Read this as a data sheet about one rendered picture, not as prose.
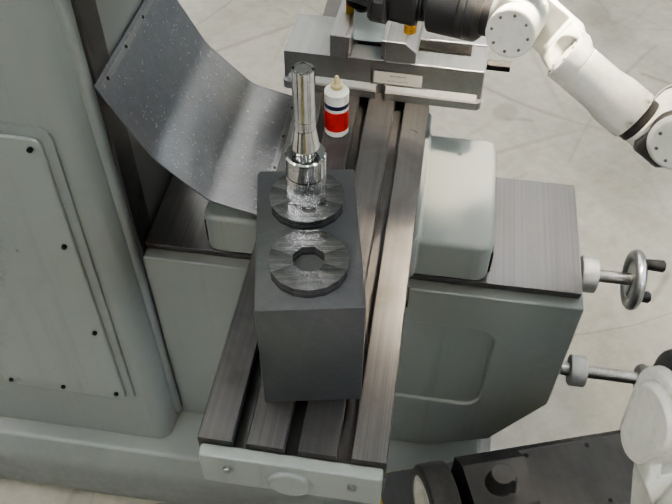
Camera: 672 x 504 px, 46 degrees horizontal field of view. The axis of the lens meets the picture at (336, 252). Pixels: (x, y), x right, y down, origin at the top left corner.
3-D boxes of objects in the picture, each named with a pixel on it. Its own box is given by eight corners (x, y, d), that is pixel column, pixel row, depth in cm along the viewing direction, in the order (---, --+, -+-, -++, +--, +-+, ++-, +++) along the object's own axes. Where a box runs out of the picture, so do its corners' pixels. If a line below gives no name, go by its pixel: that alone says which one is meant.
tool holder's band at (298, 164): (328, 146, 90) (328, 139, 90) (324, 174, 87) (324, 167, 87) (287, 144, 91) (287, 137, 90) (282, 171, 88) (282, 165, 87)
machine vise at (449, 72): (485, 61, 145) (494, 8, 137) (479, 111, 136) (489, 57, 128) (300, 40, 150) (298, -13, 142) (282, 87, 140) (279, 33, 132)
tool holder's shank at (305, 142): (320, 143, 89) (319, 59, 81) (318, 162, 87) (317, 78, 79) (292, 142, 89) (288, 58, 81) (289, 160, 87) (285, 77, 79)
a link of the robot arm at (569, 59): (496, 8, 113) (567, 69, 114) (480, 28, 106) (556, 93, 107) (526, -28, 109) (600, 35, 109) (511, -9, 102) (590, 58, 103)
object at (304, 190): (328, 182, 95) (328, 146, 90) (325, 210, 92) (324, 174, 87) (289, 180, 95) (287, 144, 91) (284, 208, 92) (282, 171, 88)
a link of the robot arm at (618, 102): (563, 75, 113) (664, 161, 114) (552, 100, 105) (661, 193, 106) (618, 18, 107) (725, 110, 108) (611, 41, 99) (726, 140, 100)
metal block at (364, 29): (388, 23, 138) (390, -8, 134) (383, 43, 135) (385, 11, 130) (359, 20, 139) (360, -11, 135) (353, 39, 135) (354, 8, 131)
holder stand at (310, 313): (352, 265, 112) (355, 159, 98) (362, 400, 98) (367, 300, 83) (267, 268, 112) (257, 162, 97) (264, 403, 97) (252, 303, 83)
